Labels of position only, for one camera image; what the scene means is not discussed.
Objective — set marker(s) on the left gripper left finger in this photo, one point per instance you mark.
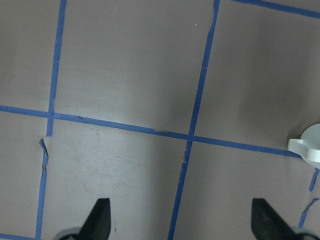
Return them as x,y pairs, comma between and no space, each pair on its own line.
97,225

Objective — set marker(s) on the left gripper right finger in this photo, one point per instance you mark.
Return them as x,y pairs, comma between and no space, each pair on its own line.
267,224

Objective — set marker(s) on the white mug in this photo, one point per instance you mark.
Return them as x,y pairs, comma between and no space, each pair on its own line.
308,145

